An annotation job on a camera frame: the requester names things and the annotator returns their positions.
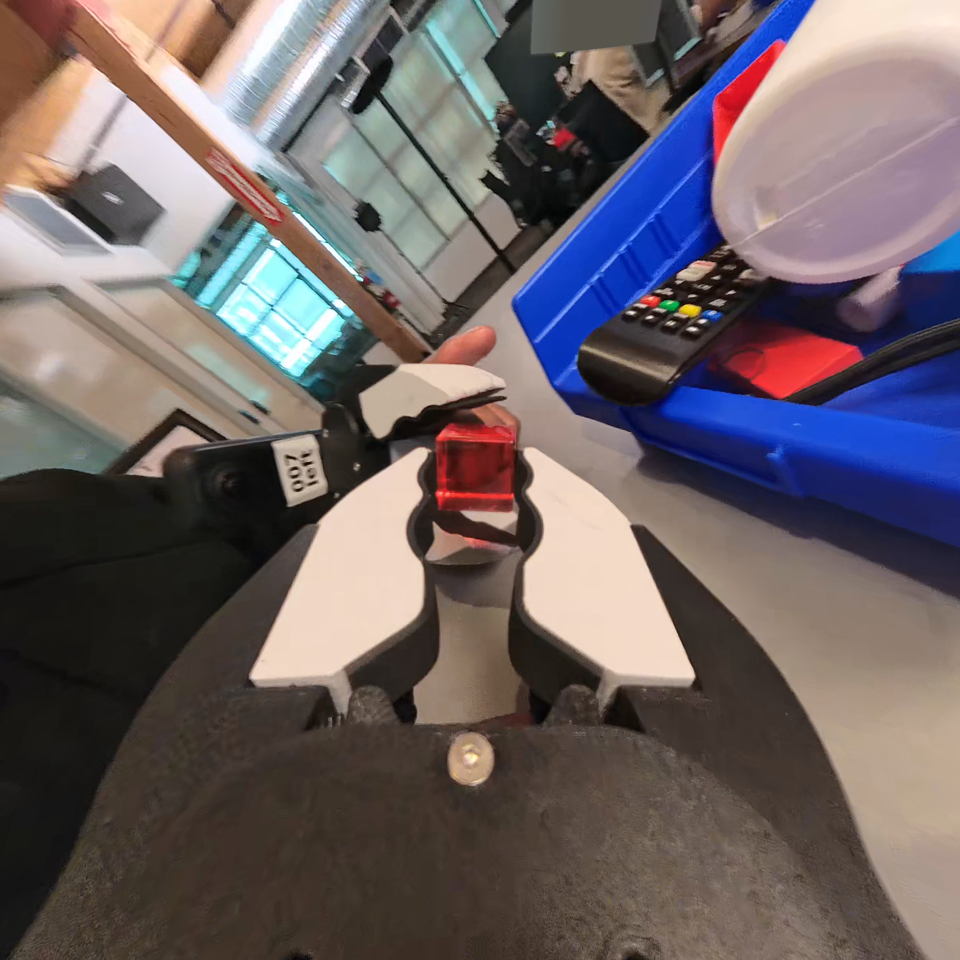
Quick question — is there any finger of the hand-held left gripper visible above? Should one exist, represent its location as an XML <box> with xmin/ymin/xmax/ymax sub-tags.
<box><xmin>358</xmin><ymin>363</ymin><xmax>507</xmax><ymax>440</ymax></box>
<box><xmin>423</xmin><ymin>517</ymin><xmax>520</xmax><ymax>565</ymax></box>

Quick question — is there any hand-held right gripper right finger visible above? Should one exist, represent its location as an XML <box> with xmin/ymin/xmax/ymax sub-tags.
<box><xmin>510</xmin><ymin>447</ymin><xmax>699</xmax><ymax>710</ymax></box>

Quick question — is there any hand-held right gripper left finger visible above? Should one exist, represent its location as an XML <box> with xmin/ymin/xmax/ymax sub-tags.
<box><xmin>247</xmin><ymin>448</ymin><xmax>441</xmax><ymax>714</ymax></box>

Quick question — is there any red translucent cube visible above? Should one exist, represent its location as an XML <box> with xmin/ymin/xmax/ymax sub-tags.
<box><xmin>435</xmin><ymin>423</ymin><xmax>519</xmax><ymax>513</ymax></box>

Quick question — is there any blue plastic bin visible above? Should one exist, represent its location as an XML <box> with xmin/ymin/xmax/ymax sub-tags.
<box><xmin>512</xmin><ymin>0</ymin><xmax>960</xmax><ymax>549</ymax></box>

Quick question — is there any red toy building block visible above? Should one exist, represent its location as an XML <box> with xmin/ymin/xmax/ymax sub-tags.
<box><xmin>711</xmin><ymin>39</ymin><xmax>787</xmax><ymax>162</ymax></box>

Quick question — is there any person's left hand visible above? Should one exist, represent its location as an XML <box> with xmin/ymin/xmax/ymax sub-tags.
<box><xmin>435</xmin><ymin>326</ymin><xmax>522</xmax><ymax>438</ymax></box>

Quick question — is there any black framed sign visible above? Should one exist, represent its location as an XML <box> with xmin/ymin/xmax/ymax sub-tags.
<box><xmin>105</xmin><ymin>408</ymin><xmax>226</xmax><ymax>475</ymax></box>

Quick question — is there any person's black jacket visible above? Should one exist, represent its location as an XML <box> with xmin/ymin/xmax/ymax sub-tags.
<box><xmin>0</xmin><ymin>468</ymin><xmax>271</xmax><ymax>901</ymax></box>

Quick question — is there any black pole stand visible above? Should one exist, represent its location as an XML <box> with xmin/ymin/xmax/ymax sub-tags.
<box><xmin>351</xmin><ymin>56</ymin><xmax>519</xmax><ymax>275</ymax></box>

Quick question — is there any black remote control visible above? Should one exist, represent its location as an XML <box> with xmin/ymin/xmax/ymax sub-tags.
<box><xmin>577</xmin><ymin>243</ymin><xmax>770</xmax><ymax>406</ymax></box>

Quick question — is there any black office chair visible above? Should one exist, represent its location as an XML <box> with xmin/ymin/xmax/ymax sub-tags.
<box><xmin>480</xmin><ymin>101</ymin><xmax>601</xmax><ymax>226</ymax></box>

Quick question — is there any red plastic piece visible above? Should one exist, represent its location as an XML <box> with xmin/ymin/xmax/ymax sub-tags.
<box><xmin>708</xmin><ymin>322</ymin><xmax>864</xmax><ymax>400</ymax></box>

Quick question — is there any small white cylinder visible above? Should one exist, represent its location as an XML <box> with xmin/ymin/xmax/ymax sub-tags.
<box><xmin>836</xmin><ymin>266</ymin><xmax>905</xmax><ymax>331</ymax></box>

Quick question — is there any white plastic cup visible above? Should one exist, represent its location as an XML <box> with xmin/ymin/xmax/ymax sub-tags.
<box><xmin>711</xmin><ymin>0</ymin><xmax>960</xmax><ymax>285</ymax></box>

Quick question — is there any wooden post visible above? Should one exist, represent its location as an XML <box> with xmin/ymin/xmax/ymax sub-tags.
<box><xmin>45</xmin><ymin>0</ymin><xmax>432</xmax><ymax>361</ymax></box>

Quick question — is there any black wall speaker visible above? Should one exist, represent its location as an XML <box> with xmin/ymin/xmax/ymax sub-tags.
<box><xmin>63</xmin><ymin>163</ymin><xmax>165</xmax><ymax>245</ymax></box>

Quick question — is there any silver ceiling duct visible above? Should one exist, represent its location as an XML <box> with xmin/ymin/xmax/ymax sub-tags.
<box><xmin>217</xmin><ymin>0</ymin><xmax>399</xmax><ymax>151</ymax></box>

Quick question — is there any black cable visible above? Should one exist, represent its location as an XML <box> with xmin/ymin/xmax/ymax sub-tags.
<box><xmin>787</xmin><ymin>318</ymin><xmax>960</xmax><ymax>406</ymax></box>

